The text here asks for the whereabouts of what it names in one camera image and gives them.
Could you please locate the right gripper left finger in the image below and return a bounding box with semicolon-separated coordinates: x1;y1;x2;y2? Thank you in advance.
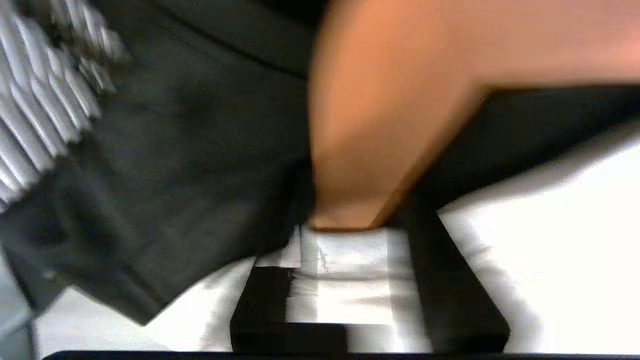
231;226;347;354

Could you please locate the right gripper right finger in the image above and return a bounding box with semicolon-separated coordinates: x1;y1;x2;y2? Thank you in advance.
319;214;512;354

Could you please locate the black garment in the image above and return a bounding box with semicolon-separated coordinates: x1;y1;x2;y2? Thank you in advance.
0;0;640;327

